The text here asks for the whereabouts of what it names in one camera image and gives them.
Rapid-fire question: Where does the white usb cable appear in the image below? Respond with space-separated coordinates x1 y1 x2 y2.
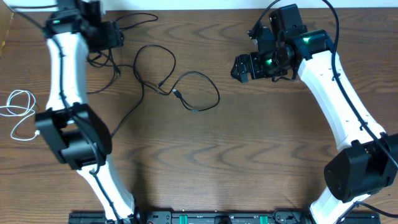
0 90 40 141

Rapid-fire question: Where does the thick black usb cable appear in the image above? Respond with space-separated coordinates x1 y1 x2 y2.
132 44 221 112

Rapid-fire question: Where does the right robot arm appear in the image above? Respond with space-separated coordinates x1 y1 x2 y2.
231 4 397 223

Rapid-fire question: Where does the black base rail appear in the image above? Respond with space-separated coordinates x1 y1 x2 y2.
68 210 381 224

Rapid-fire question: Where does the black cable barrel plug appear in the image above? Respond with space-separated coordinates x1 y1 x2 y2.
86 49 145 138

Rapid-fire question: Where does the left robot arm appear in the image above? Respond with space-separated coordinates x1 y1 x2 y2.
35 1 147 223

